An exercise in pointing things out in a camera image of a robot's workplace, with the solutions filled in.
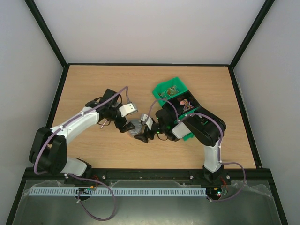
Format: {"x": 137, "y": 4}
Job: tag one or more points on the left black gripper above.
{"x": 123, "y": 129}

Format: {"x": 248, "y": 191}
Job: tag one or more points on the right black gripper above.
{"x": 151, "y": 133}

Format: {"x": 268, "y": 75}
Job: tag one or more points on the silver metal jar lid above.
{"x": 137, "y": 124}

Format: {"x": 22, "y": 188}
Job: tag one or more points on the green candy bin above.
{"x": 187, "y": 136}
{"x": 169, "y": 89}

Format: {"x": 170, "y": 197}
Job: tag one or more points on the black candy bin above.
{"x": 184, "y": 102}

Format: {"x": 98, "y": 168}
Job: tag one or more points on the clear glass jar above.
{"x": 133, "y": 133}

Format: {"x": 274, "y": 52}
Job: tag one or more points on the silver metal scoop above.
{"x": 104, "y": 124}

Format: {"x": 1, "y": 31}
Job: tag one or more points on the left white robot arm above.
{"x": 49, "y": 150}

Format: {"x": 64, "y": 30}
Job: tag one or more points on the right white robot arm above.
{"x": 212, "y": 162}

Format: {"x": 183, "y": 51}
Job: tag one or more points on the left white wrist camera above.
{"x": 127, "y": 109}

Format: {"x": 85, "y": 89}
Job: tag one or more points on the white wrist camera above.
{"x": 127, "y": 109}
{"x": 147, "y": 120}

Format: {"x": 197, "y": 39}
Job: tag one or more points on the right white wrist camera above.
{"x": 147, "y": 120}

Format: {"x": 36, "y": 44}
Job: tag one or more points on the light blue cable duct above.
{"x": 120, "y": 191}

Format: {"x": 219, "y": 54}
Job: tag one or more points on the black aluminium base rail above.
{"x": 182, "y": 176}

